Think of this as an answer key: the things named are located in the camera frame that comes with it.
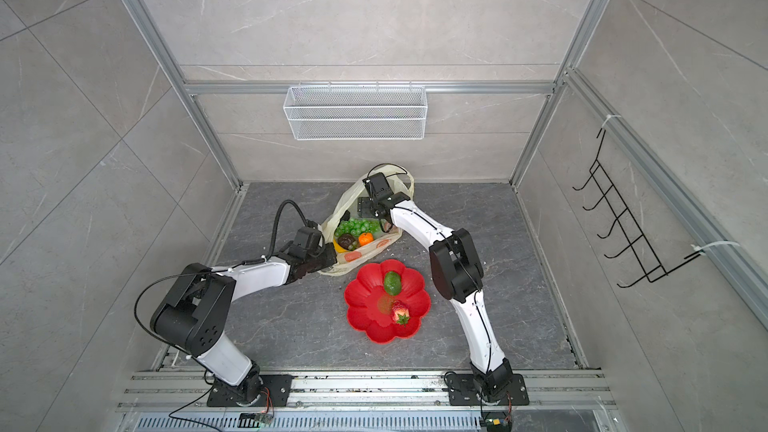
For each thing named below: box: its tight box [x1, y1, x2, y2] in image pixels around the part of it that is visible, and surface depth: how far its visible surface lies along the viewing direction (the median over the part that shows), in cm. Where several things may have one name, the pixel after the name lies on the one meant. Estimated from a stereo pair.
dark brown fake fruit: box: [337, 233, 356, 250], surface depth 100 cm
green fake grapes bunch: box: [334, 218, 381, 237], surface depth 103 cm
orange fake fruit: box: [358, 232, 374, 246], surface depth 100 cm
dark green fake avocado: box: [384, 271, 401, 296], surface depth 89 cm
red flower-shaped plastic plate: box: [344, 260, 431, 345], surface depth 89 cm
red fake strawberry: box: [391, 300, 410, 327], surface depth 83 cm
